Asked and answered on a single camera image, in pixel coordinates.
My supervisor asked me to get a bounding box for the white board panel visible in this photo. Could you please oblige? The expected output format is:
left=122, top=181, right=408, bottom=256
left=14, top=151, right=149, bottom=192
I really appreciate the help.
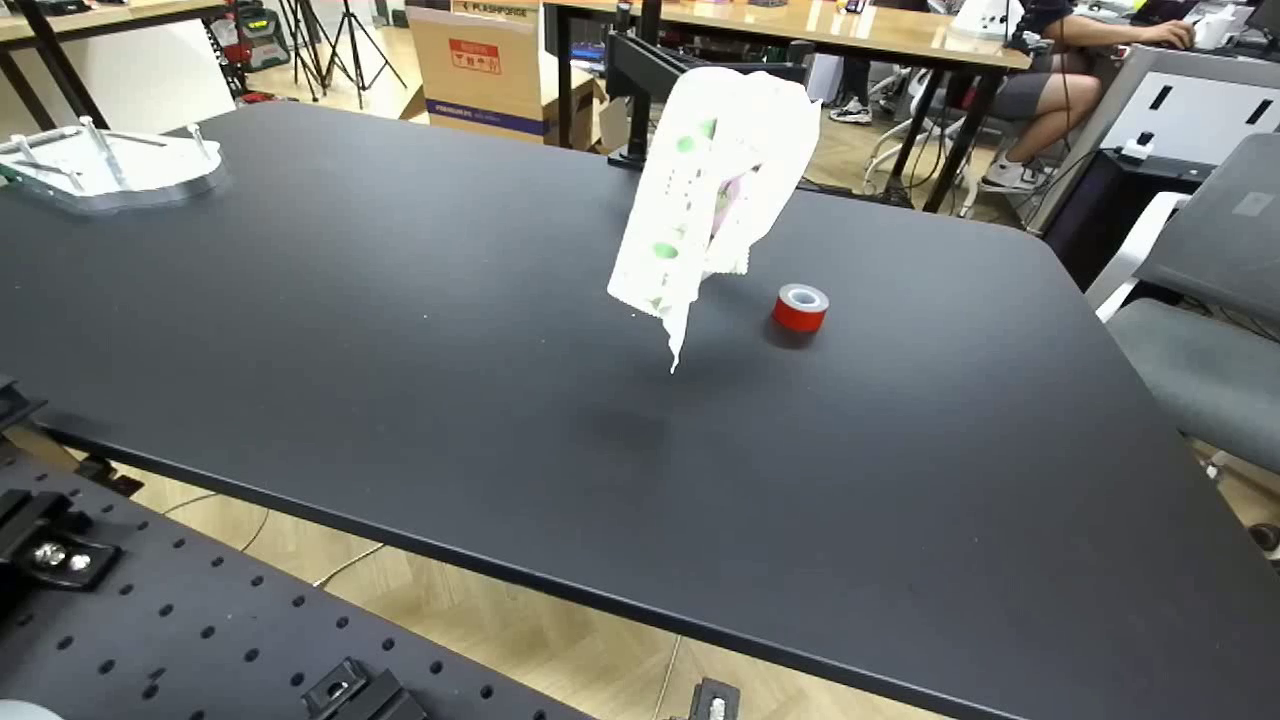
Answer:
left=64, top=21, right=234, bottom=133

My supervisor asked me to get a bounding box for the red tape roll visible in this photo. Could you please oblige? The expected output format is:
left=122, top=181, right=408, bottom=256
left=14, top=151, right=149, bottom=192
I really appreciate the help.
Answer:
left=773, top=282, right=826, bottom=340

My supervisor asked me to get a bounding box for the black perforated breadboard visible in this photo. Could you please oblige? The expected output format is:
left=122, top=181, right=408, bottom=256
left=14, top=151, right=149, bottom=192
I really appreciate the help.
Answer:
left=0, top=449, right=584, bottom=720

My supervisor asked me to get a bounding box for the grey and white cabinet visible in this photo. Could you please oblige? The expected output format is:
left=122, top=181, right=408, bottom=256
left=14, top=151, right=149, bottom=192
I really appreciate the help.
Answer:
left=1026, top=48, right=1280, bottom=282

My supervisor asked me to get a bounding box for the cardboard box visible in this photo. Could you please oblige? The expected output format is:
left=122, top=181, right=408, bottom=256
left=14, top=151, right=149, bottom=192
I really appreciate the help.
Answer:
left=408, top=0, right=603, bottom=147

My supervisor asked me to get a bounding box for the grey office chair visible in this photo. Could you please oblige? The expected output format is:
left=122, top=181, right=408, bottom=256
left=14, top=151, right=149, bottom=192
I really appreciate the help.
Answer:
left=1082, top=133, right=1280, bottom=470

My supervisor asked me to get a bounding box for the black camera tripod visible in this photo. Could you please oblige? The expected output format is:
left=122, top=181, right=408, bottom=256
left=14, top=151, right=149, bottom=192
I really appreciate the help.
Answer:
left=288, top=0, right=405, bottom=100

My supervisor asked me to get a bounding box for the white towel with green leaves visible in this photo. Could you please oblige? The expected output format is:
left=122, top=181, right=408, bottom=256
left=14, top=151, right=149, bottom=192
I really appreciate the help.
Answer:
left=609, top=68, right=818, bottom=366

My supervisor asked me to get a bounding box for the seated person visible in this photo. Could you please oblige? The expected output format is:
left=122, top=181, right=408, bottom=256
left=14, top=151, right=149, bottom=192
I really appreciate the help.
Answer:
left=979, top=0, right=1195, bottom=194

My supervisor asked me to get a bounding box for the black metal frame stand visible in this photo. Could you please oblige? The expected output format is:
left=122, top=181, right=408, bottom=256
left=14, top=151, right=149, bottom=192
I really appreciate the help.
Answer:
left=603, top=0, right=807, bottom=170

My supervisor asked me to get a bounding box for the wooden desk with black legs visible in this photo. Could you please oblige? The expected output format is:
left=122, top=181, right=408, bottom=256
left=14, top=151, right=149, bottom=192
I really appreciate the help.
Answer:
left=542, top=0, right=1033, bottom=213

